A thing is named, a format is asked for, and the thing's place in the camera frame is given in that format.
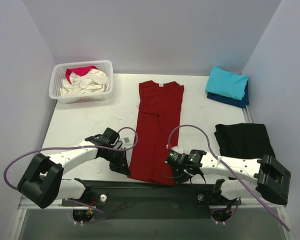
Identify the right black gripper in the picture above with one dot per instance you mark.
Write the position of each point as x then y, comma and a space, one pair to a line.
174, 158

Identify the bright red t-shirt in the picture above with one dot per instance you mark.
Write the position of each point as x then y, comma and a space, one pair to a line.
81, 71

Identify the dark red t-shirt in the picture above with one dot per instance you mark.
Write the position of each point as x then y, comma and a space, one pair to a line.
159, 113

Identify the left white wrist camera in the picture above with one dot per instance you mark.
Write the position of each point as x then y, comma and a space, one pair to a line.
126, 140

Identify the white plastic basket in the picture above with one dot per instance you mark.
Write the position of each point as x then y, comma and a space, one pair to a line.
59, 73

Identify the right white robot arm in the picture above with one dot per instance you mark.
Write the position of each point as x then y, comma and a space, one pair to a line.
262, 177

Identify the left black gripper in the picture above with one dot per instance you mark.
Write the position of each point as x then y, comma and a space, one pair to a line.
120, 163

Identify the aluminium rail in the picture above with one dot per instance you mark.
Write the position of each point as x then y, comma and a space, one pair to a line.
26, 204

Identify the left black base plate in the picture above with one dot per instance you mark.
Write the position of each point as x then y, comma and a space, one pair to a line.
100, 197

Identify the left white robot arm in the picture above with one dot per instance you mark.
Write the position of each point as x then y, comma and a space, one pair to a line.
43, 182

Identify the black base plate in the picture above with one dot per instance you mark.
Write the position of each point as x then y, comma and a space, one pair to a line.
213, 198
100, 197

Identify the turquoise folded t-shirt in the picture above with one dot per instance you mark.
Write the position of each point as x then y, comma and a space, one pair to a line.
227, 84

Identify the dark blue folded t-shirt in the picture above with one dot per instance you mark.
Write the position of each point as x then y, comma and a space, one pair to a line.
231, 101

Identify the cream white t-shirt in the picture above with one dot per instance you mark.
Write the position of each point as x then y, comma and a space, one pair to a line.
94, 82

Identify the black t-shirt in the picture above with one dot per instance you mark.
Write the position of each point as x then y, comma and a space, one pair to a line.
243, 140

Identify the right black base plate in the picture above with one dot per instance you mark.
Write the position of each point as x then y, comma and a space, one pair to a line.
213, 198

